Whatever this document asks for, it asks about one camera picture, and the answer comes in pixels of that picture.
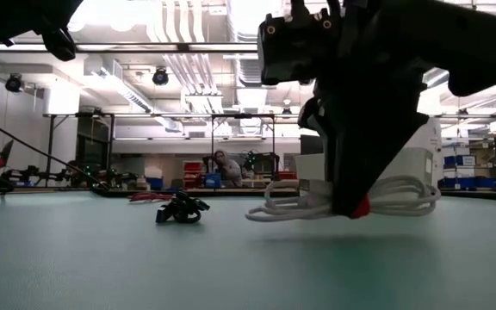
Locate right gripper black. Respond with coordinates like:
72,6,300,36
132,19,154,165
298,0,431,219

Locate white USB-C cable bundle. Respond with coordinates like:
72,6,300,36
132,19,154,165
245,174,442,223

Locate red white braided USB-C cable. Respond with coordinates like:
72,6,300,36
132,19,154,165
127,192,175,204

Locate small dark monitor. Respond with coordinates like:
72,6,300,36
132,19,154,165
299,133,325,155

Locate rack with blue bins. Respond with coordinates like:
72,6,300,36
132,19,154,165
441,152,496,190

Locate person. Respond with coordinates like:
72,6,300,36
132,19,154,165
212,148,244,189

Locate blue storage bin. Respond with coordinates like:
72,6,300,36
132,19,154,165
203,172,223,189

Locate red storage bins stack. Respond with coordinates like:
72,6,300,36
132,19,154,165
182,160,204,189

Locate white and blue container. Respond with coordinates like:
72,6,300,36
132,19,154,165
143,165,164,191

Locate black ceiling spotlight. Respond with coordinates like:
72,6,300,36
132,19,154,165
152,66,171,86
4,72,24,94

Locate black background robot arms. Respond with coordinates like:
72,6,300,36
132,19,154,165
2,161,140,190

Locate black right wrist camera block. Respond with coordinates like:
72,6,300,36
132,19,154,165
257,11,344,86

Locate black overhead frame bar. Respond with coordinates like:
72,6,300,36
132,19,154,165
0,41,261,54

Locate long black slanting cable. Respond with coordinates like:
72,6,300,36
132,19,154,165
0,109,109,190

